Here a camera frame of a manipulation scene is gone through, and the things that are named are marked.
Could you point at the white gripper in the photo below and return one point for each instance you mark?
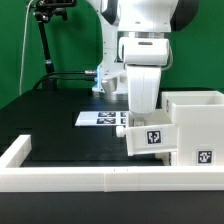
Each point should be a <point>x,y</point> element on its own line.
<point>143,60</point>

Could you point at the white front drawer tray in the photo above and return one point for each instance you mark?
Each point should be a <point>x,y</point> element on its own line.
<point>168,158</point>

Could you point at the white U-shaped border frame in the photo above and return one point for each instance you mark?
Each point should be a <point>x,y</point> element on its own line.
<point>15,178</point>

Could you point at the white drawer tray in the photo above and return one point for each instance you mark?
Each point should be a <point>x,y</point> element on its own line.
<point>168,158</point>
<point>158,135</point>

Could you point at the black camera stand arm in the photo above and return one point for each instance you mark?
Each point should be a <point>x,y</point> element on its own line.
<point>44,10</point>

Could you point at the white marker tag plate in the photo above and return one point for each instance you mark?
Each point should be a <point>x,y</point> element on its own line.
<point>101,118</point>

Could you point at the white drawer cabinet box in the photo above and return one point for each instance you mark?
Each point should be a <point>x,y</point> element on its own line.
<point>199,117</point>

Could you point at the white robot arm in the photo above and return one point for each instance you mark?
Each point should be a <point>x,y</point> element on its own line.
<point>136,19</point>

